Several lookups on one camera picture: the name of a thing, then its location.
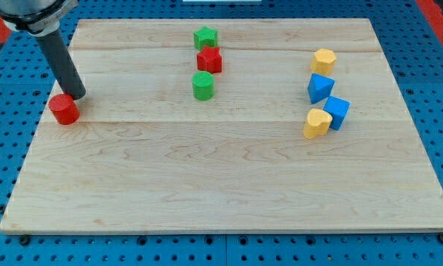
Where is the yellow hexagon block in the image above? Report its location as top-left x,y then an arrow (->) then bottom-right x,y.
310,48 -> 337,76

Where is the light wooden board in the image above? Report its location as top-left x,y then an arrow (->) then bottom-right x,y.
0,18 -> 443,235

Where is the green cylinder block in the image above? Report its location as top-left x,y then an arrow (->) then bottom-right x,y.
192,71 -> 214,100

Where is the blue cube block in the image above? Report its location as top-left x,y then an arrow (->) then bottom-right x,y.
323,96 -> 351,130

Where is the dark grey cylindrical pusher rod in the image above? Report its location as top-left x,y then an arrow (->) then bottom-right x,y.
36,30 -> 87,100

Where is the green star block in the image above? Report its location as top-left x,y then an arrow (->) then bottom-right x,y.
193,26 -> 218,51

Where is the red cylinder block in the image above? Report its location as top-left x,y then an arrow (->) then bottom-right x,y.
48,94 -> 80,125

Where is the blue triangle block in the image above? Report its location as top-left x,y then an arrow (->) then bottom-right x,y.
308,73 -> 335,104

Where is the yellow heart block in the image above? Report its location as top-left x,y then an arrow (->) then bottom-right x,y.
303,109 -> 333,139

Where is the red star block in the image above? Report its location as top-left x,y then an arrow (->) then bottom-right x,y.
196,46 -> 223,74

